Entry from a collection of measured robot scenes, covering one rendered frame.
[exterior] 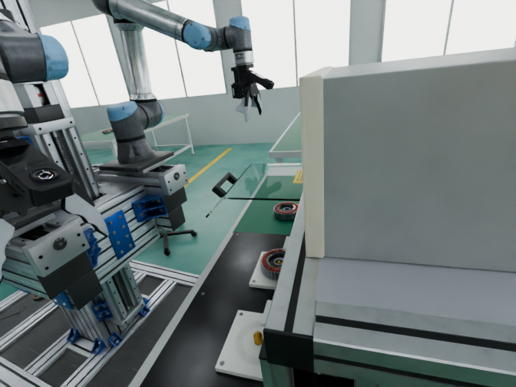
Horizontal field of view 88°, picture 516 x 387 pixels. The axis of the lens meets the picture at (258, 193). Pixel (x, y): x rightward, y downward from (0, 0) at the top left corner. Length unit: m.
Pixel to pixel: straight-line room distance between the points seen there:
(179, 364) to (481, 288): 0.58
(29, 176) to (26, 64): 0.26
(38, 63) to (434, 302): 0.65
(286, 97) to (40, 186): 4.96
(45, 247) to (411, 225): 0.83
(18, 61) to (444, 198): 0.62
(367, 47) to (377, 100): 4.85
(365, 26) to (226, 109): 2.70
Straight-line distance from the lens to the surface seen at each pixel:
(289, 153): 2.07
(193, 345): 0.73
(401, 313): 0.30
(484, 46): 5.47
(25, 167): 0.41
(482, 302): 0.34
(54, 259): 0.92
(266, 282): 0.80
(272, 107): 5.28
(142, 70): 1.32
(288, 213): 1.11
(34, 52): 0.61
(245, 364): 0.66
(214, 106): 5.64
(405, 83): 0.28
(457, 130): 0.30
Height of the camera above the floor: 1.33
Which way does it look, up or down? 25 degrees down
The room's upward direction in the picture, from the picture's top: 7 degrees counter-clockwise
